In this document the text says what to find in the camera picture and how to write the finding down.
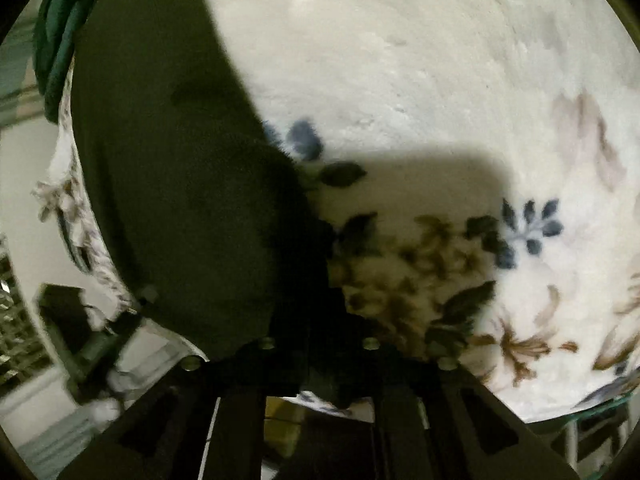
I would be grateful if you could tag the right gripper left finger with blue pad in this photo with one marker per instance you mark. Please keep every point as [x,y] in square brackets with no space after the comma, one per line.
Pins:
[202,420]

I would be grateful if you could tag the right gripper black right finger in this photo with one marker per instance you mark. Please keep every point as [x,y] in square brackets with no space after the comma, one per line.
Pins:
[430,423]

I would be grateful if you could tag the black striped sweater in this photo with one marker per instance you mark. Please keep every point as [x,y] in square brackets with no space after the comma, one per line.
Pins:
[189,195]

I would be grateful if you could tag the teal plastic rack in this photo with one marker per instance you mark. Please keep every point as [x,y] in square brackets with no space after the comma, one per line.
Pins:
[589,441]

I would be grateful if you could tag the floral bed blanket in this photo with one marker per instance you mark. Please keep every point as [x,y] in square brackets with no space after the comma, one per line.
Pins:
[494,145]

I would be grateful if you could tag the dark green folded quilt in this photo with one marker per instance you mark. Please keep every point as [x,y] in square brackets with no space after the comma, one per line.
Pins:
[57,27]

